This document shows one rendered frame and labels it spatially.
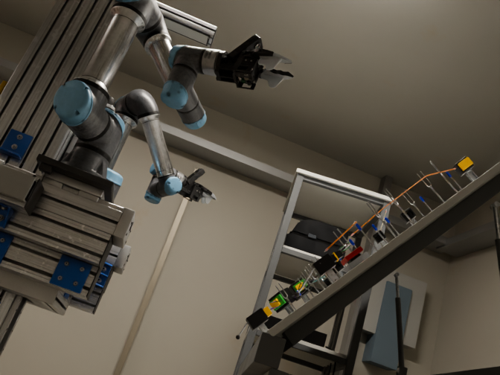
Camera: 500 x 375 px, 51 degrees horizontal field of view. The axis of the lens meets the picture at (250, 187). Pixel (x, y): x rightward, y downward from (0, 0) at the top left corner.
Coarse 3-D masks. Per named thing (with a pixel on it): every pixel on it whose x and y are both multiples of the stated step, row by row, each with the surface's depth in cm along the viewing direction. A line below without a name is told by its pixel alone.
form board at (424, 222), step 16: (480, 176) 131; (464, 192) 129; (448, 208) 127; (416, 224) 125; (400, 240) 124; (384, 256) 126; (352, 272) 120; (336, 288) 118; (304, 304) 117; (320, 304) 130; (288, 320) 115
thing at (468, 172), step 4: (460, 160) 166; (456, 164) 166; (472, 164) 165; (456, 168) 168; (460, 168) 165; (468, 168) 165; (460, 172) 167; (464, 172) 165; (468, 172) 168; (472, 172) 166; (468, 176) 167; (472, 176) 168; (476, 176) 166; (472, 180) 166
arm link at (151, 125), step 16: (128, 96) 228; (144, 96) 225; (144, 112) 223; (144, 128) 226; (160, 128) 227; (160, 144) 226; (160, 160) 226; (160, 176) 227; (160, 192) 230; (176, 192) 226
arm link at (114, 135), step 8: (112, 112) 163; (112, 120) 162; (120, 120) 164; (112, 128) 161; (120, 128) 164; (96, 136) 156; (104, 136) 158; (112, 136) 161; (120, 136) 165; (96, 144) 158; (104, 144) 160; (112, 144) 162; (112, 152) 163
